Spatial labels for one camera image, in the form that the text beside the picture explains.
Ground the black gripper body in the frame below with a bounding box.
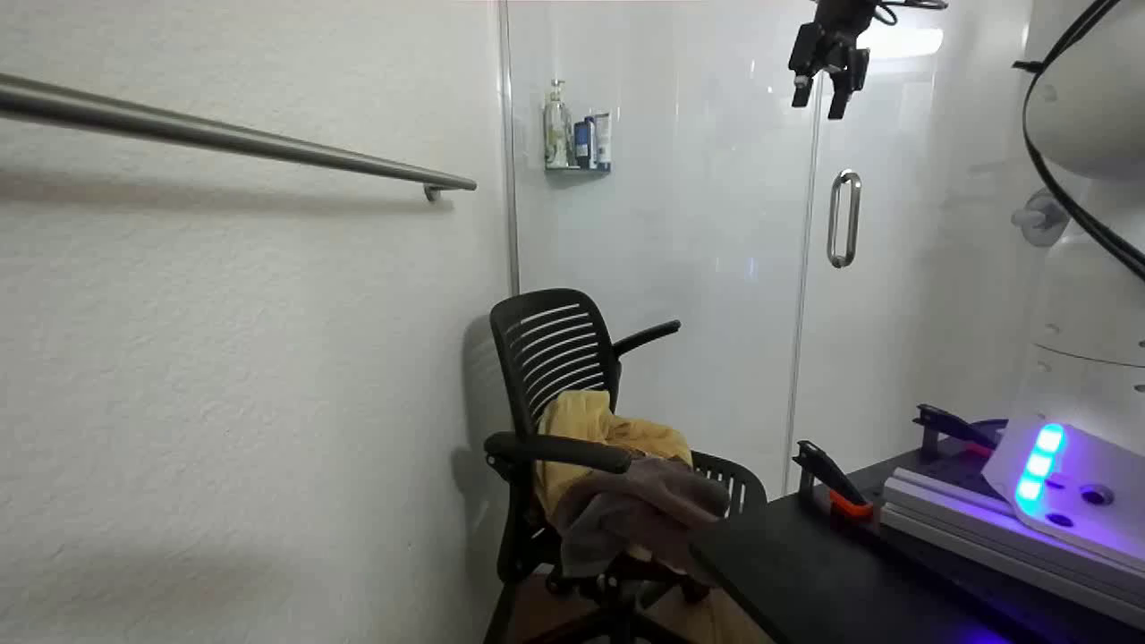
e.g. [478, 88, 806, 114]
[813, 0, 881, 60]

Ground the chrome door handle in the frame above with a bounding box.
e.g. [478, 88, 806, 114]
[826, 170, 863, 270]

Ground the glass shower door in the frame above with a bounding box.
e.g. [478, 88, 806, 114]
[791, 0, 1032, 470]

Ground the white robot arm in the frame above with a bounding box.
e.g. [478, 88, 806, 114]
[800, 0, 1145, 569]

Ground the shower shelf caddy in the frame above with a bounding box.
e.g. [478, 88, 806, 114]
[544, 164, 611, 178]

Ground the suction cup hook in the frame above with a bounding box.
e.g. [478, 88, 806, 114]
[1013, 190, 1071, 246]

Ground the white soap bottle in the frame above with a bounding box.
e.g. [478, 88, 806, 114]
[544, 78, 568, 171]

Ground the purple-black clamp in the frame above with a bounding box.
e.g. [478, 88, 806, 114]
[915, 404, 1005, 458]

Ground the orange-black clamp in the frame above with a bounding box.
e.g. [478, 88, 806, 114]
[796, 441, 877, 526]

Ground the yellow towel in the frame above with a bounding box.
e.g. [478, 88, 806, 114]
[536, 392, 693, 507]

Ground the brown-grey cloth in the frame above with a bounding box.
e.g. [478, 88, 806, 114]
[550, 458, 732, 578]

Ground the black mesh office chair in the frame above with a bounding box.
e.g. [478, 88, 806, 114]
[483, 286, 767, 644]

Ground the metal towel bar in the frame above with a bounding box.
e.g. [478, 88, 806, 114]
[0, 77, 472, 200]

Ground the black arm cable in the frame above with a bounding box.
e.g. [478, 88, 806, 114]
[1013, 0, 1145, 286]

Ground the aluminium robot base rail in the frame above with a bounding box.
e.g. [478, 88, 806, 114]
[881, 470, 1145, 629]

